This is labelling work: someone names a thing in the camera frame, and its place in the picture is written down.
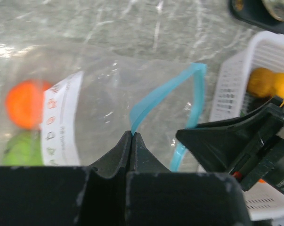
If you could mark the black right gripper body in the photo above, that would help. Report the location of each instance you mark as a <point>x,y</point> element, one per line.
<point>263,157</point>

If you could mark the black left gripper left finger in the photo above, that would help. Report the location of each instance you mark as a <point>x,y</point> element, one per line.
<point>91,195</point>

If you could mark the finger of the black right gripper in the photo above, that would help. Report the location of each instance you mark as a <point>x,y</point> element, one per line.
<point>219,146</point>

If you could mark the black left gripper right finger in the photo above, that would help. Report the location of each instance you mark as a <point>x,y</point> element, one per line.
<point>158,197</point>

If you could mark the green toy apple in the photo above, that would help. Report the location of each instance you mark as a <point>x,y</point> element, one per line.
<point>24,149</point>

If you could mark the clear zip top bag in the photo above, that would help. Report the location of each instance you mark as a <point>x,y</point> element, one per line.
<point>97,95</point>

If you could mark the brown toy kiwi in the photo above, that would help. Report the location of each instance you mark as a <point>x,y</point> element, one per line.
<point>260,82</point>

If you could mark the white plastic mesh basket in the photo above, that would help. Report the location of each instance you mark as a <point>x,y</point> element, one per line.
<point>265,49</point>

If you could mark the black serving tray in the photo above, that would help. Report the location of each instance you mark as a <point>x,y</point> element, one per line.
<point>253,12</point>

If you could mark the mint green plate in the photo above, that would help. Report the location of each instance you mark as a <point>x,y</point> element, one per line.
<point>275,8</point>

